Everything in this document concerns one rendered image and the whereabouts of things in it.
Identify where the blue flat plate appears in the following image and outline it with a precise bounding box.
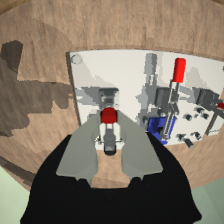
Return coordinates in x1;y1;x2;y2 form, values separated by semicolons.
145;114;176;145

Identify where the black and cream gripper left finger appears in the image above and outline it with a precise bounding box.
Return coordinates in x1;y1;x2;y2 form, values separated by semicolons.
20;110;103;224

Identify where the grey fixture plate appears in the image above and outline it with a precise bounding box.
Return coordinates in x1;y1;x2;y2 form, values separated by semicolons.
70;49;224;145

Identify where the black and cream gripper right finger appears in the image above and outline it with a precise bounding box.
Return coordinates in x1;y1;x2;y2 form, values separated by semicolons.
115;110;202;223

